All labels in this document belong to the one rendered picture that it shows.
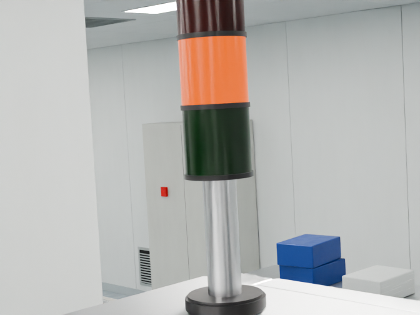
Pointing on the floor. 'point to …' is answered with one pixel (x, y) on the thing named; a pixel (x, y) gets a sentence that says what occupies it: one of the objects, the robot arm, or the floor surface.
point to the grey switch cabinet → (187, 210)
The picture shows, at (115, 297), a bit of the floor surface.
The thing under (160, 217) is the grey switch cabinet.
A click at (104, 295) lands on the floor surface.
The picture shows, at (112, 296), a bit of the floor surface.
